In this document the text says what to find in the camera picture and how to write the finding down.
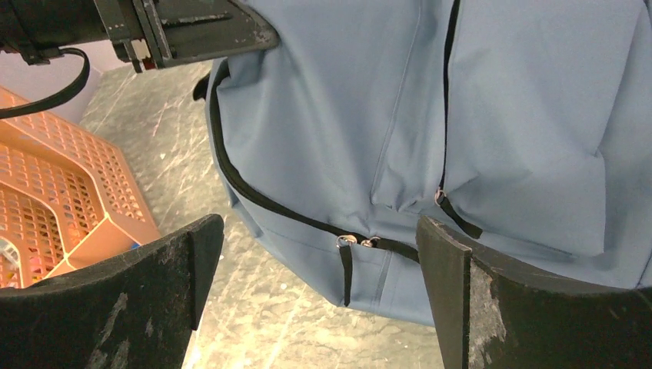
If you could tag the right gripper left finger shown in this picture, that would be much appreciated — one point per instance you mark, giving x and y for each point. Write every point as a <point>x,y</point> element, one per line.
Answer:
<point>135,310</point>

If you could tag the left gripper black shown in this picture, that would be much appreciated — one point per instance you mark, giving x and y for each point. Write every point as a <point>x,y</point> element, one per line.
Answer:
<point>148,34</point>

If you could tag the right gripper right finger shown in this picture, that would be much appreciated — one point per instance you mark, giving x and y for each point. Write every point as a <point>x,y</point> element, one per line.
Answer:
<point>493,311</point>

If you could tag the blue backpack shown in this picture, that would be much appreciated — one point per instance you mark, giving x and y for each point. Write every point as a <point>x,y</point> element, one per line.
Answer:
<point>525,123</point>

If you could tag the orange plastic desk organizer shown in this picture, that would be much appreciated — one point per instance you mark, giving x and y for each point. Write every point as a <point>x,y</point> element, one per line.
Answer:
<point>68,200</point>

